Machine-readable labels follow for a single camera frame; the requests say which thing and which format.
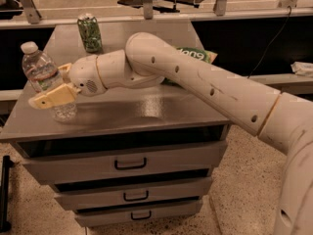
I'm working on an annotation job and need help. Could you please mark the top grey drawer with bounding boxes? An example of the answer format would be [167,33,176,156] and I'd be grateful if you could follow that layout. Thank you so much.
[23,141,227,185]

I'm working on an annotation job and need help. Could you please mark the middle grey drawer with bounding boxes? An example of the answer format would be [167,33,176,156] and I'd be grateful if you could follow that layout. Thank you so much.
[55,177,212,211]

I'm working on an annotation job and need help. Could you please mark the black stand on floor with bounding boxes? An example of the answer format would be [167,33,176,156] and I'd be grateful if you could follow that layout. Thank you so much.
[0,156,14,233]

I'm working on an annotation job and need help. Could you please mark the bottom grey drawer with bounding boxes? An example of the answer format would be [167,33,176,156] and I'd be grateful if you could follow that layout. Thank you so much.
[75,198,202,227]

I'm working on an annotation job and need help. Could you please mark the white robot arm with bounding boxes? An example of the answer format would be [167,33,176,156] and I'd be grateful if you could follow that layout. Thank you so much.
[29,32,313,235]

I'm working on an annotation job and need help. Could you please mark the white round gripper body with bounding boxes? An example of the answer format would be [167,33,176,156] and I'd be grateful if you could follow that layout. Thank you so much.
[68,55,107,97]

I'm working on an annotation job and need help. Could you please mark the grey drawer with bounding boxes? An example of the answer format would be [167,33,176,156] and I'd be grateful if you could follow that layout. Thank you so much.
[23,141,227,185]
[75,198,202,227]
[55,177,212,211]

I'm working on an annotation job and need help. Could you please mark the green dang snack bag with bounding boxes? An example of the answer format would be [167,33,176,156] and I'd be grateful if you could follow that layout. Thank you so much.
[161,46,218,87]

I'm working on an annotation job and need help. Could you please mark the clear plastic water bottle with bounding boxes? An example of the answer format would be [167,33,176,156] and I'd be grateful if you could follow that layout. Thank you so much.
[21,41,77,122]

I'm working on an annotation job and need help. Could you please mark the grey drawer cabinet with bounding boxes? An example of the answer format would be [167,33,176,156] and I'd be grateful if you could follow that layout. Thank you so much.
[0,19,240,229]

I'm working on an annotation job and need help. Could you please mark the white packet on ledge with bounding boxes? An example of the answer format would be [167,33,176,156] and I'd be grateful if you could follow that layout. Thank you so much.
[291,62,313,77]

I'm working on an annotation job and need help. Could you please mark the green soda can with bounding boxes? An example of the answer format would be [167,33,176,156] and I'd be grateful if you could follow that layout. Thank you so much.
[77,14,102,53]

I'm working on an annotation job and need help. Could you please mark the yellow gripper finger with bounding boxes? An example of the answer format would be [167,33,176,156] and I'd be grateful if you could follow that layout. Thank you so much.
[58,63,71,83]
[28,83,80,110]

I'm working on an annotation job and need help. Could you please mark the black power cable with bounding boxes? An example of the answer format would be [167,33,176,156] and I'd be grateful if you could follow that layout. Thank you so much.
[246,5,292,80]

